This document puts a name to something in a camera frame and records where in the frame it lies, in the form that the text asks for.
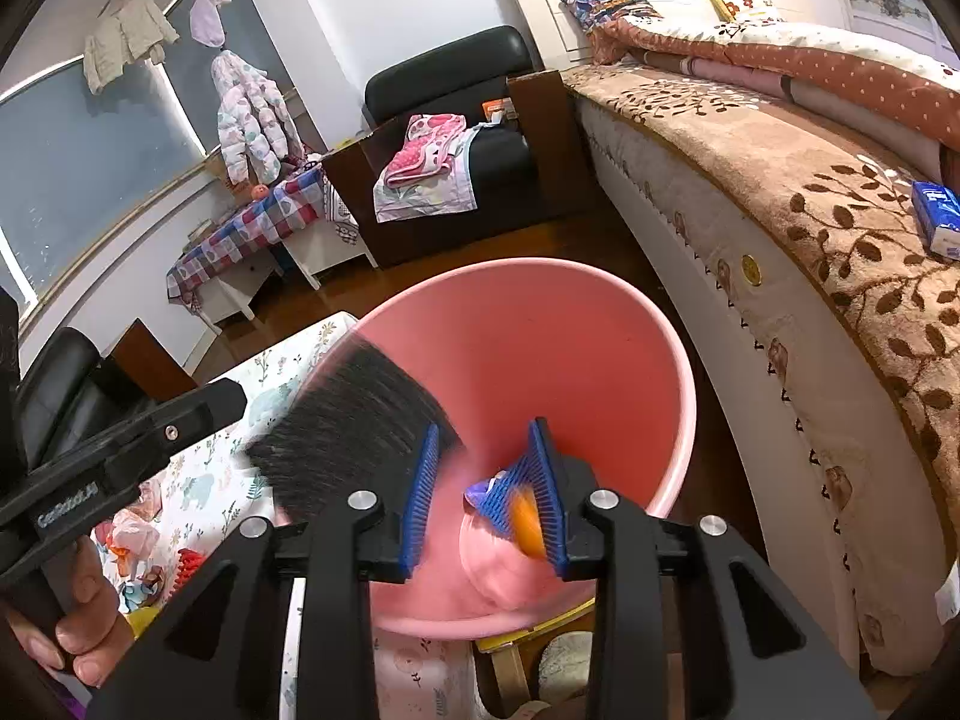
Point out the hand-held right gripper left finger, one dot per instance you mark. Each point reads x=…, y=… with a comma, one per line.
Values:
x=420, y=510

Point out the small orange box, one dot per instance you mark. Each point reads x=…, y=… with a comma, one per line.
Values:
x=496, y=111

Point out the white patterned puffer jacket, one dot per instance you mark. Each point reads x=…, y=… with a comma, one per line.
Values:
x=251, y=120

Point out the pink plastic bin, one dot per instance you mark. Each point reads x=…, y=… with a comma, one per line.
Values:
x=525, y=360

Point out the yellow flower pillow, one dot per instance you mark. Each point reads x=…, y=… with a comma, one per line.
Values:
x=742, y=1

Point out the white floral cloth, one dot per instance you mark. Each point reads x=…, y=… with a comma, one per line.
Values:
x=442, y=199

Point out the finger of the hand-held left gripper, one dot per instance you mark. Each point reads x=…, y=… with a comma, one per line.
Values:
x=199, y=409

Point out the white low table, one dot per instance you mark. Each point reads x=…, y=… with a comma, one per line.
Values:
x=330, y=240

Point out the pink strawberry cloth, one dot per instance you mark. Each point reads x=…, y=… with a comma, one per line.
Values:
x=424, y=142

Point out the white wardrobe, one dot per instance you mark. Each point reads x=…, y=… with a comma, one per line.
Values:
x=885, y=0

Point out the person's left hand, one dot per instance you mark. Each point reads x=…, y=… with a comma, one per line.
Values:
x=97, y=615

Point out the brown leaf pattern blanket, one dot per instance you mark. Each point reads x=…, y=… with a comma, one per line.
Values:
x=825, y=187

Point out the dotted brown white quilt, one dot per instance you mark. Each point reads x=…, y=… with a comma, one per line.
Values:
x=825, y=60

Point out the orange blue snack wrapper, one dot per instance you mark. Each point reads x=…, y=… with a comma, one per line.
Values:
x=525, y=521

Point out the wooden stool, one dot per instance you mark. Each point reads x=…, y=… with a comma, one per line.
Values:
x=510, y=667

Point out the black leather wooden armchair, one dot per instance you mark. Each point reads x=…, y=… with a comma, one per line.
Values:
x=67, y=375
x=450, y=67

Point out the blue tissue pack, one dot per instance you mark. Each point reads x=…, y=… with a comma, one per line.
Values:
x=937, y=217

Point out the black bristle brush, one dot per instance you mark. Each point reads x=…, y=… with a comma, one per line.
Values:
x=352, y=427

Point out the animal flower printed tablecloth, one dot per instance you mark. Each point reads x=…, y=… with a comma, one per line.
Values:
x=225, y=465

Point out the red spiky toy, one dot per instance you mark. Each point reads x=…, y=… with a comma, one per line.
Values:
x=189, y=570

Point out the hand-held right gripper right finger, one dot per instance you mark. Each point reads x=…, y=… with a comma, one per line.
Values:
x=547, y=510

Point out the beige jacket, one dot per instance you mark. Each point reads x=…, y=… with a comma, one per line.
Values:
x=124, y=37

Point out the colourful printed pillow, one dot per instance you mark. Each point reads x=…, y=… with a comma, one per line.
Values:
x=607, y=4

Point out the pink hat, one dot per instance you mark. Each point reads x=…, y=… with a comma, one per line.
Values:
x=206, y=22

